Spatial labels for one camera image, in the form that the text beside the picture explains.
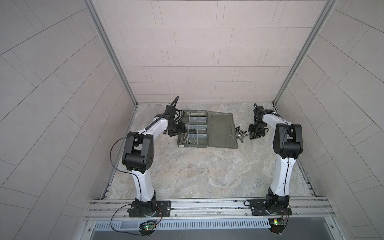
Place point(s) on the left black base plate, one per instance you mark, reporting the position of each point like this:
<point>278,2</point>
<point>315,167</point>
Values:
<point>149,209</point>

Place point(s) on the aluminium mounting rail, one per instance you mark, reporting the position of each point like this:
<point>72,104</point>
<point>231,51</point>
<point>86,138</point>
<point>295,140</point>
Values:
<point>219,208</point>

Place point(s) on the clear compartment organizer box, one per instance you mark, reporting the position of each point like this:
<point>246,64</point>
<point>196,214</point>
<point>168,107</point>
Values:
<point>198,120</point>

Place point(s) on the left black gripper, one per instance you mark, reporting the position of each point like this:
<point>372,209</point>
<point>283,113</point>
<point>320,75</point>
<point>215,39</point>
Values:
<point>181,128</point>

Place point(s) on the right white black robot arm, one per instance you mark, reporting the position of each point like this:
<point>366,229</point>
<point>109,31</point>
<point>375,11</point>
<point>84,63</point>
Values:
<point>287,145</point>

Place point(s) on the left controller board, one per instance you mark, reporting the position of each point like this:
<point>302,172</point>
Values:
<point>148,226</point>

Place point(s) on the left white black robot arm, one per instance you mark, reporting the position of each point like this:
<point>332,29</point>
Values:
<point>138,157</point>

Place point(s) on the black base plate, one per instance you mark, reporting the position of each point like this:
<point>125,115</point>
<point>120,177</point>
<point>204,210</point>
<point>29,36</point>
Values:
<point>260,208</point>
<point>149,209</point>

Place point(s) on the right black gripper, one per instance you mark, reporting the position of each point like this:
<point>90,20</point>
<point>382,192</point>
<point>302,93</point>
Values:
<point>250,129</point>

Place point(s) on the right controller board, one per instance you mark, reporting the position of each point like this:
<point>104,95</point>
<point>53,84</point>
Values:
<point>277,225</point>

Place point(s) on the pile of wing nuts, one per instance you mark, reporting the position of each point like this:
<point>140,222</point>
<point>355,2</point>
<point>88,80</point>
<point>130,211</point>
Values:
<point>240,134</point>

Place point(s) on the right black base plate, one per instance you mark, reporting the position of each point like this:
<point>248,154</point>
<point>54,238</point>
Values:
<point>260,208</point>

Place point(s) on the controller board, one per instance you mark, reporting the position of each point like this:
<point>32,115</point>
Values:
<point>148,226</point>
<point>277,225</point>

